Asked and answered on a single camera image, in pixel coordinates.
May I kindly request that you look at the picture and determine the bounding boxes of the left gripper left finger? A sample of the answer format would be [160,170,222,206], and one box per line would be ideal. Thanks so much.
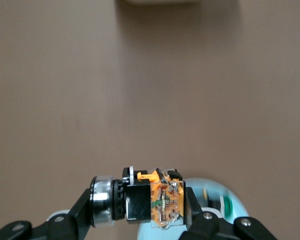
[0,186,95,240]

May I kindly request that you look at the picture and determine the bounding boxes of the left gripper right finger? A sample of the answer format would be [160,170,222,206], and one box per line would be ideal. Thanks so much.
[179,186,285,240]

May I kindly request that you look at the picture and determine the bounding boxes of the orange push-button switch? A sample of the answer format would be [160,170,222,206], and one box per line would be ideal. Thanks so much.
[89,166,187,230]

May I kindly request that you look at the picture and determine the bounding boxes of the white lidded box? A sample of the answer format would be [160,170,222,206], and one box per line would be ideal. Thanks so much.
[119,0,206,5]

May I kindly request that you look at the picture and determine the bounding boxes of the light blue plate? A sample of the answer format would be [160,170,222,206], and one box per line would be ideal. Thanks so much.
[46,177,251,240]

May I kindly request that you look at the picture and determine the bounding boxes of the green push-button switch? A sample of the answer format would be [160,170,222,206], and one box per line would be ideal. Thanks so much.
[201,187,235,217]

